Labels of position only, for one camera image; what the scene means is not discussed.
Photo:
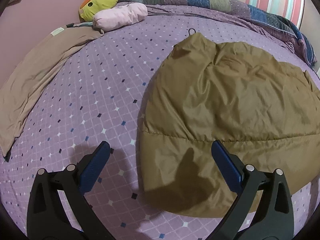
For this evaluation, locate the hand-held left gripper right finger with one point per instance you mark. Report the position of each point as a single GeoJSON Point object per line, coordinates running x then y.
{"type": "Point", "coordinates": [226, 162]}

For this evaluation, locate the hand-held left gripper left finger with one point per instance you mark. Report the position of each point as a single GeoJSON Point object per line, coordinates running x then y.
{"type": "Point", "coordinates": [93, 162]}

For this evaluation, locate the brown padded jacket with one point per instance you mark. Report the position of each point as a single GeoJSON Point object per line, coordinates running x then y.
{"type": "Point", "coordinates": [225, 100]}

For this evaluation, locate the purple diamond-print bed sheet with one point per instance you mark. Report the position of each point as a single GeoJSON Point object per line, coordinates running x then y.
{"type": "Point", "coordinates": [100, 87]}

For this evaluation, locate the tan pillowcase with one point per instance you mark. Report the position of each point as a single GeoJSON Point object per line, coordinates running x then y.
{"type": "Point", "coordinates": [37, 72]}

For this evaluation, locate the pink rolled cloth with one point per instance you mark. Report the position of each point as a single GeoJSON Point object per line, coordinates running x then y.
{"type": "Point", "coordinates": [120, 16]}

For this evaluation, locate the pink pillow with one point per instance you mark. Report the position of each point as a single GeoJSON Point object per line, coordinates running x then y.
{"type": "Point", "coordinates": [42, 15]}

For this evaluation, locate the patchwork quilt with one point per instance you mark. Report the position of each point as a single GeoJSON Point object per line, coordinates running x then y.
{"type": "Point", "coordinates": [225, 3]}

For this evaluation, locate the yellow orange plush toy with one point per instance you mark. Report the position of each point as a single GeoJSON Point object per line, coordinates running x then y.
{"type": "Point", "coordinates": [96, 3]}

